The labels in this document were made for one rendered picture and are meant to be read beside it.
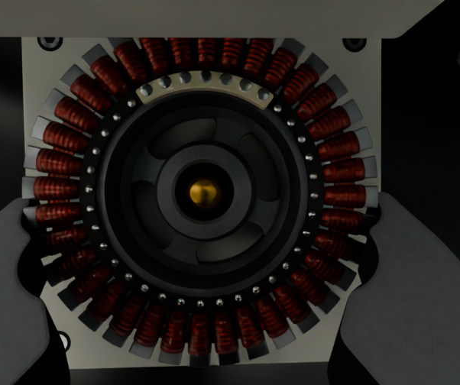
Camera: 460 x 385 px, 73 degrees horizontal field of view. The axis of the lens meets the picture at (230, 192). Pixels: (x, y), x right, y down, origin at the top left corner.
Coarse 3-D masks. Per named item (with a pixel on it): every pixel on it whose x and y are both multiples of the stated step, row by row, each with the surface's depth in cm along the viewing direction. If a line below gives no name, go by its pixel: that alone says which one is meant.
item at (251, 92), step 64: (128, 64) 9; (192, 64) 9; (256, 64) 9; (320, 64) 10; (64, 128) 9; (128, 128) 10; (256, 128) 11; (320, 128) 9; (64, 192) 9; (128, 192) 11; (256, 192) 12; (320, 192) 10; (64, 256) 9; (128, 256) 10; (192, 256) 12; (256, 256) 11; (320, 256) 10; (128, 320) 9; (192, 320) 10; (256, 320) 10
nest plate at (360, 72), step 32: (32, 64) 13; (64, 64) 13; (352, 64) 13; (32, 96) 13; (352, 96) 13; (32, 128) 13; (192, 128) 13; (352, 128) 13; (256, 160) 13; (160, 224) 13; (256, 224) 13; (224, 256) 13; (64, 288) 13; (352, 288) 13; (64, 320) 13; (288, 320) 13; (320, 320) 13; (96, 352) 13; (128, 352) 13; (288, 352) 13; (320, 352) 13
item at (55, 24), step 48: (0, 0) 3; (48, 0) 3; (96, 0) 3; (144, 0) 3; (192, 0) 3; (240, 0) 3; (288, 0) 3; (336, 0) 3; (384, 0) 3; (432, 0) 3
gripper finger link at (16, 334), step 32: (0, 224) 9; (0, 256) 8; (32, 256) 8; (0, 288) 7; (32, 288) 8; (0, 320) 6; (32, 320) 6; (0, 352) 6; (32, 352) 6; (64, 352) 7; (0, 384) 5; (32, 384) 6; (64, 384) 6
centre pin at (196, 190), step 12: (192, 168) 11; (204, 168) 11; (216, 168) 11; (180, 180) 11; (192, 180) 10; (204, 180) 10; (216, 180) 11; (180, 192) 11; (192, 192) 10; (204, 192) 10; (216, 192) 10; (228, 192) 11; (192, 204) 10; (204, 204) 10; (216, 204) 11; (204, 216) 11
